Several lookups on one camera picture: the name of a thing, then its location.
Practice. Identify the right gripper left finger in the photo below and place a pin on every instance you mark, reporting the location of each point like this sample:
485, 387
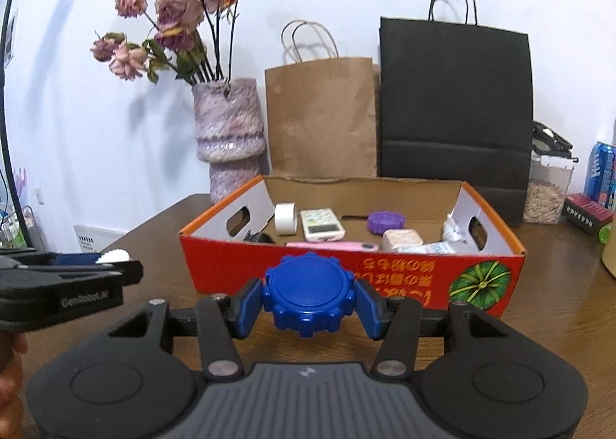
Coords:
220, 320

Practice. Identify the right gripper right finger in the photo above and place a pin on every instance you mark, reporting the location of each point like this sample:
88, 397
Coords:
396, 322

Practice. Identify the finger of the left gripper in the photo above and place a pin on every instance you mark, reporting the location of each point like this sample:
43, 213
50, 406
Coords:
25, 282
32, 258

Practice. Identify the white ridged lid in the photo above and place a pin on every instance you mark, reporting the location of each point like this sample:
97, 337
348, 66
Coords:
114, 256

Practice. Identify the pink handled pet comb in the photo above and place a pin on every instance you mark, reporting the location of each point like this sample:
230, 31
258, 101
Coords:
265, 238

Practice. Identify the beige soap block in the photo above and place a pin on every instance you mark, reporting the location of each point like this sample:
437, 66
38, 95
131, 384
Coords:
399, 240

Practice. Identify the white tissue packet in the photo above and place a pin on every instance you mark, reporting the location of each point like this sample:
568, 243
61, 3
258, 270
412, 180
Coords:
435, 248

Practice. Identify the blue plastic lid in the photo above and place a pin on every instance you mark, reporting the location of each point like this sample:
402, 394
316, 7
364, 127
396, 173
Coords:
308, 294

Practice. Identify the purple plastic lid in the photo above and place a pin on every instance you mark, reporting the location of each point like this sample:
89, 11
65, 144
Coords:
381, 221

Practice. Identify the white spray bottle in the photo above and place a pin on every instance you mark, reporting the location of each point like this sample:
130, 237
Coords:
452, 232

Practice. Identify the white remote control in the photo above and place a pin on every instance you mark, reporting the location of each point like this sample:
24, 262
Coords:
321, 225

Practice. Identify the white tape roll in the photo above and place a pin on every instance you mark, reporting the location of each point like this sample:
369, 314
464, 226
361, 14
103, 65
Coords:
286, 219

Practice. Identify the person left hand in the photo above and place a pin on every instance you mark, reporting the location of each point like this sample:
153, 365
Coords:
12, 408

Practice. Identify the red cardboard box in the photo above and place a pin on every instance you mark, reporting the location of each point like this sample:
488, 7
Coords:
468, 251

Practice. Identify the pink textured ceramic vase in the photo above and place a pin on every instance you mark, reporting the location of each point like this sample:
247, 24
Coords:
229, 133

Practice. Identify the clear jar of seeds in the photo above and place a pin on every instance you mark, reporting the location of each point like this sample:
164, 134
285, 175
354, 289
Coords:
548, 184

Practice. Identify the brown paper bag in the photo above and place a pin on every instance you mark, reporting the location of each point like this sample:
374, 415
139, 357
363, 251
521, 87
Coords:
321, 116

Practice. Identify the dark red small box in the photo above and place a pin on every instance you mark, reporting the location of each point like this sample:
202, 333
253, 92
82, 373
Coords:
586, 213

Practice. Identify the black paper bag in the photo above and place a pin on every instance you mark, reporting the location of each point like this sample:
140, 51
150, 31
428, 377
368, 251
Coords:
456, 103

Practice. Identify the black clips on jar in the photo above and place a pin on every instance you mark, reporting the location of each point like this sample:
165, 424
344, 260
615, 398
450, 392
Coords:
547, 143

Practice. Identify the blue drink can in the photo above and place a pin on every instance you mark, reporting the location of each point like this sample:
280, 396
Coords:
600, 174

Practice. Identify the dried rose bouquet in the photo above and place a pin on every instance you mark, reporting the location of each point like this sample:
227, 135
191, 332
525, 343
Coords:
185, 37

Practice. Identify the white booklet against wall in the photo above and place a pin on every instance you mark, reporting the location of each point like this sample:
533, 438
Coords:
93, 238

